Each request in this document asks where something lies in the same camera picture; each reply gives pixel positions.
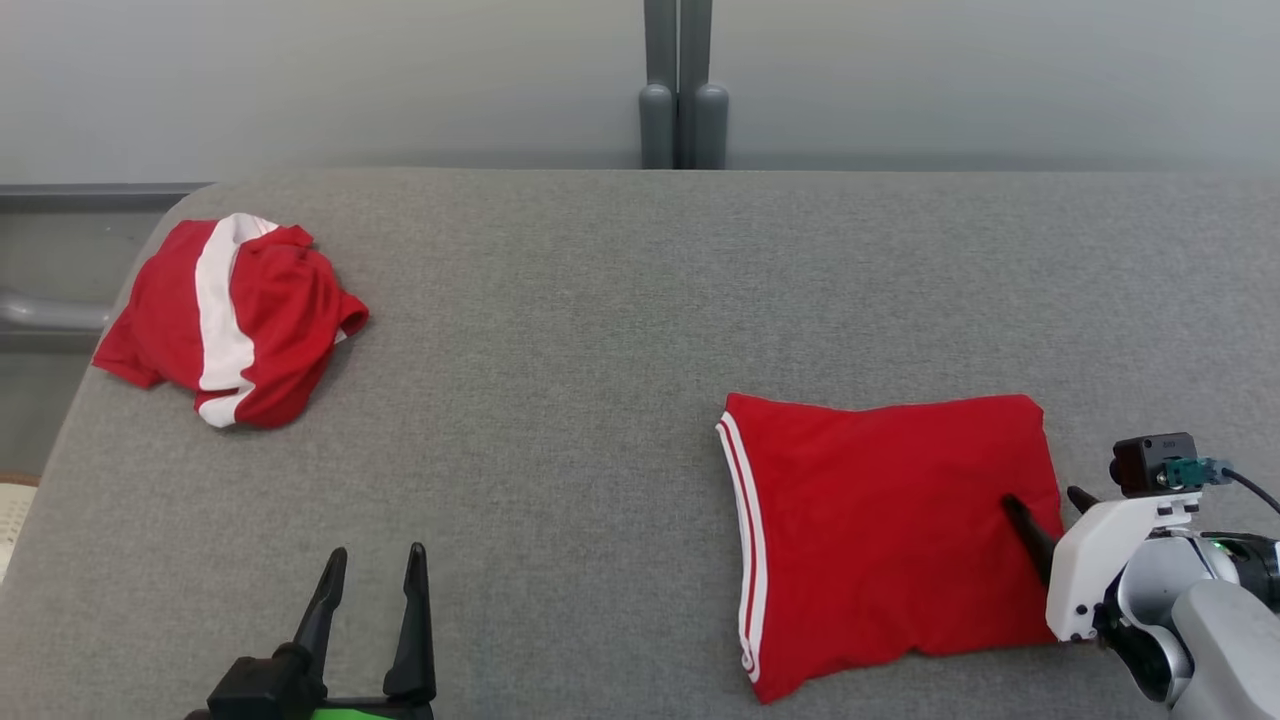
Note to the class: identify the dark grey wall ledge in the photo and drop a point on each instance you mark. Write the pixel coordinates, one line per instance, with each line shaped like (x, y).
(90, 196)

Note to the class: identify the white perforated basket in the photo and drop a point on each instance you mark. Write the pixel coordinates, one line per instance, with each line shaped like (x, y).
(14, 525)

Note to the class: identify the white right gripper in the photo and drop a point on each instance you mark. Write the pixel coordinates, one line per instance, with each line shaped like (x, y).
(1090, 560)

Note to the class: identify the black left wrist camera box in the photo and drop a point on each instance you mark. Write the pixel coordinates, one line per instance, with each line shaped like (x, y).
(262, 685)

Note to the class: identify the grey cylinder post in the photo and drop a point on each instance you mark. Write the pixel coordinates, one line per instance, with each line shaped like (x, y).
(711, 130)
(656, 130)

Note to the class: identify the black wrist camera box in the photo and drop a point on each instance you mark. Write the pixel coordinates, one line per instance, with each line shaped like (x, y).
(1145, 462)
(262, 685)

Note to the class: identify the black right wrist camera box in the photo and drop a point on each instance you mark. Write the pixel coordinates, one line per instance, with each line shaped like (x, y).
(1145, 462)

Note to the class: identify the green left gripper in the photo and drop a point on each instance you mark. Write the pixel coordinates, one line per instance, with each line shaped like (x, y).
(380, 712)

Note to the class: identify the grey wall pipe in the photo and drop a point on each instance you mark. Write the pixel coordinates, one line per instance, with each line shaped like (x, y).
(50, 310)

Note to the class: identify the red garment broad white stripe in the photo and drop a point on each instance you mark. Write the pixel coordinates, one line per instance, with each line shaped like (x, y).
(280, 320)

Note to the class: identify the grey vertical frame bar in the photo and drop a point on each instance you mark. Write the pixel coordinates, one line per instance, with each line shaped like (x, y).
(679, 50)

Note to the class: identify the red shorts thin white stripes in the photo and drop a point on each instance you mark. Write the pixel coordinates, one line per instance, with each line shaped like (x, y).
(880, 530)

